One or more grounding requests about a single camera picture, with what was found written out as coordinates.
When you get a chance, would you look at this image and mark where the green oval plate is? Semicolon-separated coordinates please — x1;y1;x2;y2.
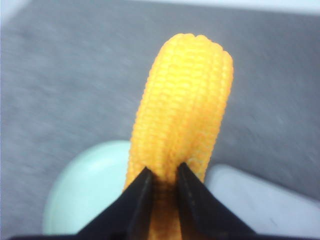
42;140;131;235

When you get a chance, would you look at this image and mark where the yellow corn cob piece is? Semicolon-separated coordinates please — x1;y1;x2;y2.
124;33;234;240

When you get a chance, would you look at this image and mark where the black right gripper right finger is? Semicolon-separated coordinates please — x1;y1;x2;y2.
177;163;257;235

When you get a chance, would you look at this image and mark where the silver digital kitchen scale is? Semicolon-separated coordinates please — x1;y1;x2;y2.
205;164;320;238

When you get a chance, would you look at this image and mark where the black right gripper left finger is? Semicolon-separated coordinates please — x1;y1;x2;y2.
77;167;153;235

